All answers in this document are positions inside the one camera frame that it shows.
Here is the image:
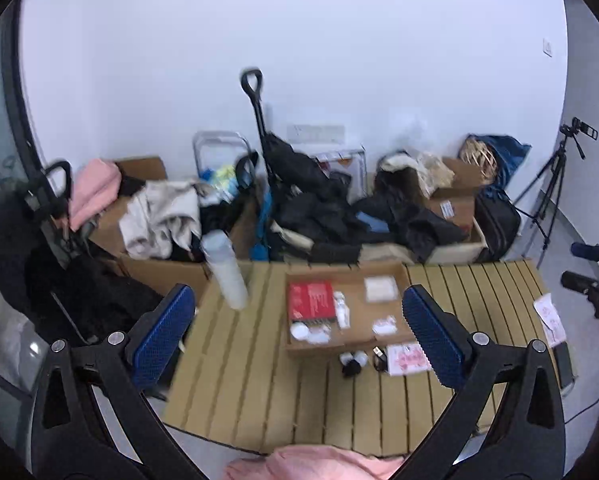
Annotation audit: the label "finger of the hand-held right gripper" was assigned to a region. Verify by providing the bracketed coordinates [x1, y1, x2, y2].
[561, 271, 599, 295]
[570, 242, 599, 262]

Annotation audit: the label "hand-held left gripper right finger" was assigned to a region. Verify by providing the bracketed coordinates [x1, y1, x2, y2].
[393, 284, 569, 480]

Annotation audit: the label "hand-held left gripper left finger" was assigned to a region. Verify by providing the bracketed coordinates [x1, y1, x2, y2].
[30, 283, 203, 480]

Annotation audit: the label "white card with pink print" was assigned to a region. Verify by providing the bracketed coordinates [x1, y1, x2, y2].
[386, 342, 431, 376]

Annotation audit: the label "white paper with pink print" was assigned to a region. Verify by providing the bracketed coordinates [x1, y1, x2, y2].
[533, 293, 567, 347]

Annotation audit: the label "large open cardboard box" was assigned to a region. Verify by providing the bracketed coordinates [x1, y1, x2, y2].
[86, 155, 261, 302]

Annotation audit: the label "white square packet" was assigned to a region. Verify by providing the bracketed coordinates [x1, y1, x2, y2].
[364, 275, 399, 304]

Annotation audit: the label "shallow cardboard tray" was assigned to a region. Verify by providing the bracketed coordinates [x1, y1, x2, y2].
[285, 262, 421, 359]

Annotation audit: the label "white cylindrical bottle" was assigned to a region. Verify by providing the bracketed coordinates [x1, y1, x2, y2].
[200, 230, 250, 311]

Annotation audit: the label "small black and white earbuds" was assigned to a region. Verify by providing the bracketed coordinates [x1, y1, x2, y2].
[340, 350, 369, 376]

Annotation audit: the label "black flat phone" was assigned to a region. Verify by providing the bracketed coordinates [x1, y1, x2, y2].
[551, 342, 578, 392]

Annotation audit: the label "black suitcase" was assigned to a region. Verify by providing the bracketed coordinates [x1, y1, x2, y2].
[473, 189, 522, 262]

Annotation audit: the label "small white tube packet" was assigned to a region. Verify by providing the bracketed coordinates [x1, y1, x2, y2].
[333, 291, 351, 329]

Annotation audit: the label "pile of black clothes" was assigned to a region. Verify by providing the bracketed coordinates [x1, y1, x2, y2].
[270, 165, 471, 264]

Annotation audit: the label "white grey crumpled garment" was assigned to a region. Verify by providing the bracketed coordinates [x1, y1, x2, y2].
[119, 179, 203, 261]

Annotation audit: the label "red flat box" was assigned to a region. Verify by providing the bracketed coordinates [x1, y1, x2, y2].
[288, 282, 338, 324]

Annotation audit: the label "blue bag with wooden sticks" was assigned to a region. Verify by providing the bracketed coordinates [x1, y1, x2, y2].
[459, 132, 532, 202]

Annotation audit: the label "brown cardboard box with label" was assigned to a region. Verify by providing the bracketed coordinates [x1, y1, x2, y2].
[419, 157, 489, 264]

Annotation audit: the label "pink folded garment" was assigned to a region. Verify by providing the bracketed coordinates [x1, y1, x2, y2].
[68, 158, 123, 234]

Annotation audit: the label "beige crumpled cloth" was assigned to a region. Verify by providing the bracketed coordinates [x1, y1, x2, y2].
[379, 152, 455, 197]

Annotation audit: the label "yellow and blue bundle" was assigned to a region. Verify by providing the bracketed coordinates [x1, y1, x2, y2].
[202, 164, 241, 202]

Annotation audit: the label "pink cloth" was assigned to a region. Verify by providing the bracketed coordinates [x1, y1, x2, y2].
[224, 446, 406, 480]

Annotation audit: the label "white rack with red label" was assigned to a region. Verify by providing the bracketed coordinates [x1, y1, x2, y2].
[313, 145, 368, 202]

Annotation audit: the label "black tripod with camera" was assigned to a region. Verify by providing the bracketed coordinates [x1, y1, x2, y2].
[511, 117, 599, 267]

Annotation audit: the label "black floor cable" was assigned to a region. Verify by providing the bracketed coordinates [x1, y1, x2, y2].
[563, 374, 599, 424]

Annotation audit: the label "metal folding cart frame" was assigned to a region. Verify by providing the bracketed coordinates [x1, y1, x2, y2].
[193, 130, 259, 183]

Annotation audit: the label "black folding wagon with handle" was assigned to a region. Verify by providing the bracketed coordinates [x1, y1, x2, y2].
[240, 67, 350, 263]

